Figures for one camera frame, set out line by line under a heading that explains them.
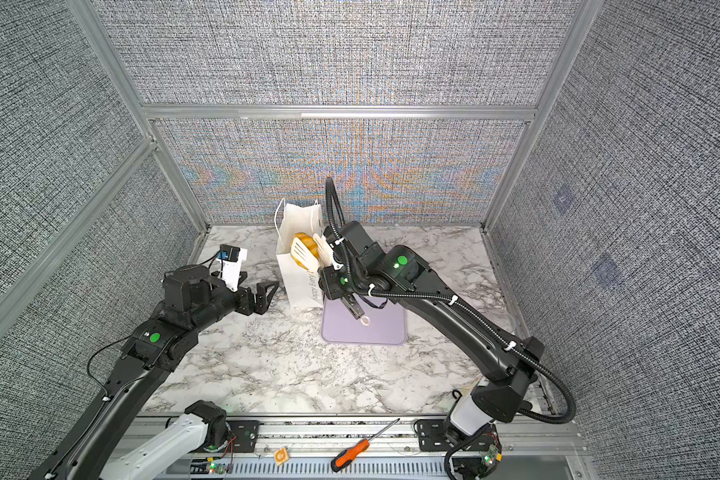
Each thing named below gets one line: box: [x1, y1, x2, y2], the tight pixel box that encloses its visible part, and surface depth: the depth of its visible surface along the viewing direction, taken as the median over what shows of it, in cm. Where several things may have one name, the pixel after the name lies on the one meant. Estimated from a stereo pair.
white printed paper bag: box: [276, 201, 324, 309], surface depth 92 cm
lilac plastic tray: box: [322, 294, 407, 345], surface depth 92 cm
